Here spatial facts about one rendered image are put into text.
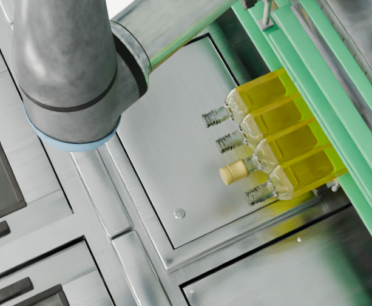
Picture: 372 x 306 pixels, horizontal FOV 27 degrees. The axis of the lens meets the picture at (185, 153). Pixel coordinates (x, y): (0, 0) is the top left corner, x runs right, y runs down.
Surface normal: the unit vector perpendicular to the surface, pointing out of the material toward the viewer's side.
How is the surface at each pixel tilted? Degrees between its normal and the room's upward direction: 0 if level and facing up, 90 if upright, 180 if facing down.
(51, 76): 66
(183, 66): 90
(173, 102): 90
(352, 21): 90
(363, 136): 90
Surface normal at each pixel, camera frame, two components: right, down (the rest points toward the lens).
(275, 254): 0.00, -0.40
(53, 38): -0.04, 0.18
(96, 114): 0.63, 0.72
